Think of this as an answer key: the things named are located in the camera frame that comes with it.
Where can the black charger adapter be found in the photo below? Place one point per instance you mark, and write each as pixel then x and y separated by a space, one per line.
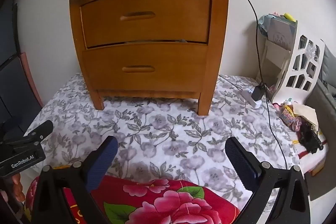
pixel 258 92

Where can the white wooden rack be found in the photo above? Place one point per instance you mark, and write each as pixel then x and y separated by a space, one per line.
pixel 288 85

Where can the wooden drawer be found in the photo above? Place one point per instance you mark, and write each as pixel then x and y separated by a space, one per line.
pixel 147 56
pixel 147 27

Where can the person's left hand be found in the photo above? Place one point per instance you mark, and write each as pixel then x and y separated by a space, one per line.
pixel 17 187

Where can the teal cloth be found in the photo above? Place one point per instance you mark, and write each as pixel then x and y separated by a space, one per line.
pixel 263 24

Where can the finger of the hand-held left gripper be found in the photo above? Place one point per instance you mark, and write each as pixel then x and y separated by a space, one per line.
pixel 39 129

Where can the clear plastic wrapper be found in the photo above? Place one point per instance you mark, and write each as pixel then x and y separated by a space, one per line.
pixel 311 50

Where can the wooden nightstand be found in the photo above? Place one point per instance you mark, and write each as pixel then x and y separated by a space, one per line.
pixel 218 29

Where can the black hair brush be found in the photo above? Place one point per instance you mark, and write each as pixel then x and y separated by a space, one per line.
pixel 309 138

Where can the red floral blanket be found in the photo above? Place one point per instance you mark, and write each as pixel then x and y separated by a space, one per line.
pixel 162 203

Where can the dark glass cabinet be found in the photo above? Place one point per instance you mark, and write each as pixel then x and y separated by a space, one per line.
pixel 10 77

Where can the colourful sticker packet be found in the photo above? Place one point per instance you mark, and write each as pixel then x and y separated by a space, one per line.
pixel 287 116

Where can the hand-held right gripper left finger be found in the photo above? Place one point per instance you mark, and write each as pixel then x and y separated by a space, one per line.
pixel 103 161

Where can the white power strip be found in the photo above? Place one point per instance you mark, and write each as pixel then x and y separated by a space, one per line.
pixel 248 94

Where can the grey book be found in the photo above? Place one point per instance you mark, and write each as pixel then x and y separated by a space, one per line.
pixel 282 33

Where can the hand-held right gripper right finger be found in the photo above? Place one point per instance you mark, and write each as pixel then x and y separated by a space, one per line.
pixel 241 163

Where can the pink round case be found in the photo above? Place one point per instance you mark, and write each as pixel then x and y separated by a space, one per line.
pixel 298 124

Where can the grey cushion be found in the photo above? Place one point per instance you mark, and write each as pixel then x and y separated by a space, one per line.
pixel 329 64

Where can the grey floral bedsheet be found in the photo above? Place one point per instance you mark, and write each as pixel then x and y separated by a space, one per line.
pixel 170 134

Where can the yellow sponge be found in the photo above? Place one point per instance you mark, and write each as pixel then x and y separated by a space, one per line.
pixel 289 16

